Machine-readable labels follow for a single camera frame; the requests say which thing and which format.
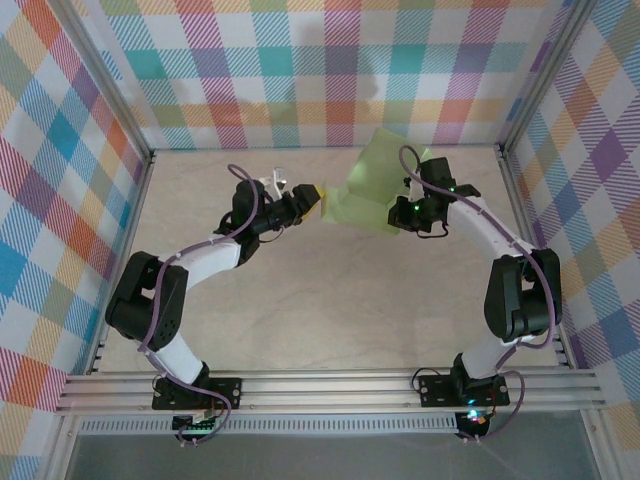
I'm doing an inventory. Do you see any small circuit board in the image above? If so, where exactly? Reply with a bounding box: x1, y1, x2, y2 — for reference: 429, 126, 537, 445
455, 408, 490, 437

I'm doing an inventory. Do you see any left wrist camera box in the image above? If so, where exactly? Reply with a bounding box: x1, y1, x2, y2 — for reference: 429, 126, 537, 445
259, 168, 290, 195

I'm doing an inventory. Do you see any aluminium frame side rail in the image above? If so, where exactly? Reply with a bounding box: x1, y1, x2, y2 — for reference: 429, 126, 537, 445
85, 152, 157, 376
495, 144, 579, 371

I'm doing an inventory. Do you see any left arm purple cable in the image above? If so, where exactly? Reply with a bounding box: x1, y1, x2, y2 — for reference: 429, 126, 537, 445
138, 163, 269, 449

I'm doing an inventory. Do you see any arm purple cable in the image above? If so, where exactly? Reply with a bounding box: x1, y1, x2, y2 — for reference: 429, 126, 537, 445
397, 144, 559, 445
138, 163, 269, 449

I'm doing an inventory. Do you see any aluminium frame post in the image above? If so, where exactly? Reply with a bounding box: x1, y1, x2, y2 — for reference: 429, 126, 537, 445
52, 0, 156, 166
494, 0, 601, 159

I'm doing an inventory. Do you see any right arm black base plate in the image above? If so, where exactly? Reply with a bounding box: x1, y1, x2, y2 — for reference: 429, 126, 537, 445
418, 373, 511, 407

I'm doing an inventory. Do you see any wide aluminium mounting rail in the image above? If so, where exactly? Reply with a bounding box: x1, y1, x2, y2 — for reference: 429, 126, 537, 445
54, 368, 606, 415

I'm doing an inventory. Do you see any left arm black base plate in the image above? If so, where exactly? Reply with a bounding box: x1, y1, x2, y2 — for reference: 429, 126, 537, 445
151, 375, 244, 410

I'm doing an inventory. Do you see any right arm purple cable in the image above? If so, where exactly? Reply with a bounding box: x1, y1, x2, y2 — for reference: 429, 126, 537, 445
397, 144, 559, 445

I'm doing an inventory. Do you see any slotted grey cable duct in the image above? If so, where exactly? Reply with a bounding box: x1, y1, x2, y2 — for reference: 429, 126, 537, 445
77, 417, 461, 435

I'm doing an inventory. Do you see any aluminium frame leg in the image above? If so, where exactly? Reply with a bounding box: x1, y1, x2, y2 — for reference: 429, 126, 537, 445
579, 407, 619, 480
42, 414, 84, 480

